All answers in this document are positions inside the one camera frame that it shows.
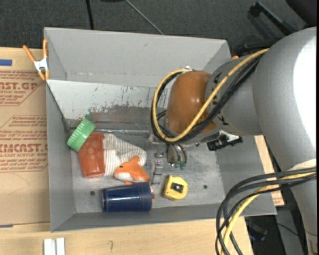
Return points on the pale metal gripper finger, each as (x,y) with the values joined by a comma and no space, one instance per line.
(158,165)
(157,179)

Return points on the orange jar with green lid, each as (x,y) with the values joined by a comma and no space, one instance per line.
(91,155)

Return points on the yellow tape measure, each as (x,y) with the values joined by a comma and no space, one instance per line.
(175,188)

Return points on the grey metal bin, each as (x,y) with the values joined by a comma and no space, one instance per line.
(122,60)

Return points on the brown cardboard board, red print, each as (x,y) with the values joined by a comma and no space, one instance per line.
(21,185)

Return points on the white striped cloth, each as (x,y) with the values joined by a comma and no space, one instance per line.
(122,150)

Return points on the black cylinder on white bracket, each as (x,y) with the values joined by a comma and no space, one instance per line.
(221,143)

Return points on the dark blue cup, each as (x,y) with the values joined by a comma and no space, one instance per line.
(126,198)

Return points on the orange and white toy fish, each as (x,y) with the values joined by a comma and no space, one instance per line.
(134,172)

